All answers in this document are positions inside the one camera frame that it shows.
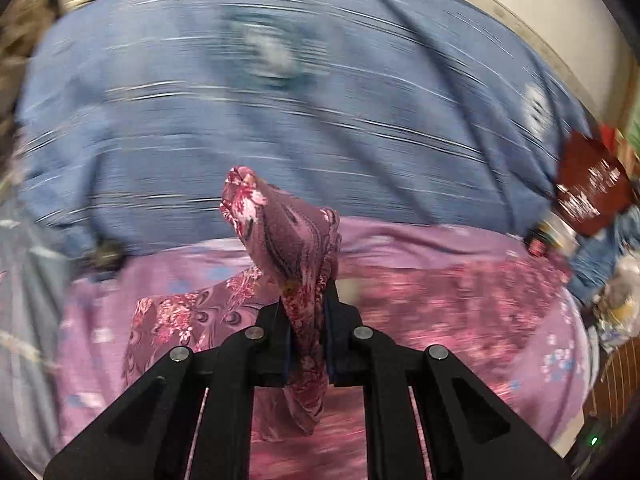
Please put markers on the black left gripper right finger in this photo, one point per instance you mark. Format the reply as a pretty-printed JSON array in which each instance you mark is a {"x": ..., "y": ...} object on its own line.
[{"x": 427, "y": 415}]

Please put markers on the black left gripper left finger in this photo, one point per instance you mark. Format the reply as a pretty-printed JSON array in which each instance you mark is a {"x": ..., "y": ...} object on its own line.
[{"x": 189, "y": 415}]

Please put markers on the pink floral paisley garment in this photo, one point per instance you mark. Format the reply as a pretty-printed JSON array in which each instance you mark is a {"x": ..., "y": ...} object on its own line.
[{"x": 293, "y": 246}]

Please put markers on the purple flowered cloth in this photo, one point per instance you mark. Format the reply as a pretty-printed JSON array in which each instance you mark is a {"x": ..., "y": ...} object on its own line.
[{"x": 505, "y": 314}]

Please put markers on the grey plaid cloth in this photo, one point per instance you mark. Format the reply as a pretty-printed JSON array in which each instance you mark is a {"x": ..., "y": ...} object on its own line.
[{"x": 34, "y": 276}]

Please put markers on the small dark bottle red label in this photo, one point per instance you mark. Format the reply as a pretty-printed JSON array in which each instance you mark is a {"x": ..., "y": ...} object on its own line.
[{"x": 551, "y": 234}]

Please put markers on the blue crumpled cloth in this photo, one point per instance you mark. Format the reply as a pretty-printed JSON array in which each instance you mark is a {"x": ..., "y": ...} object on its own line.
[{"x": 594, "y": 262}]

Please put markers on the blue plaid bed sheet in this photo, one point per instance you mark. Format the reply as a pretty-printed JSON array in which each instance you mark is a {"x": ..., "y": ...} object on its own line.
[{"x": 415, "y": 111}]

